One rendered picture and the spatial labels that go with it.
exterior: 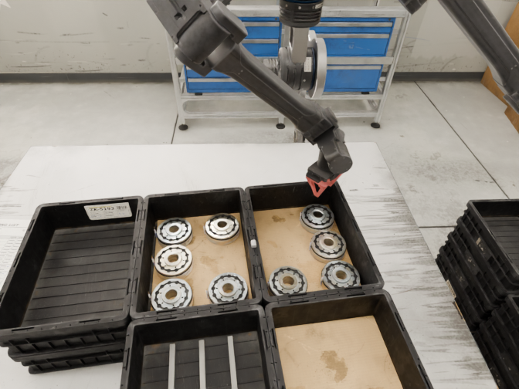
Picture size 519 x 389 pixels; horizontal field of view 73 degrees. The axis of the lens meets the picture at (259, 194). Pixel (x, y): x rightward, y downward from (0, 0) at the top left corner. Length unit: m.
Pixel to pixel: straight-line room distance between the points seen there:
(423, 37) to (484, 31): 3.27
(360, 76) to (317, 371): 2.45
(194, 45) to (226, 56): 0.06
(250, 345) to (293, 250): 0.31
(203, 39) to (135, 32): 3.14
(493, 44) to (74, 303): 1.09
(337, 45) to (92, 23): 2.22
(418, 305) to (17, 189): 1.52
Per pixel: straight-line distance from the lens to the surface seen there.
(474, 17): 0.78
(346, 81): 2.99
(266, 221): 1.12
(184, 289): 0.95
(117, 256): 1.11
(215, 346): 0.91
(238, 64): 0.66
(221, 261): 1.03
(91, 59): 3.99
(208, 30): 0.61
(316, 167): 0.98
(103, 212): 1.16
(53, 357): 1.08
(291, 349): 0.91
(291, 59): 1.25
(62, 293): 1.09
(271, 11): 2.67
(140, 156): 1.65
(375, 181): 1.55
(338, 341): 0.94
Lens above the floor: 1.67
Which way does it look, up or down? 44 degrees down
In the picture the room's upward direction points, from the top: 2 degrees clockwise
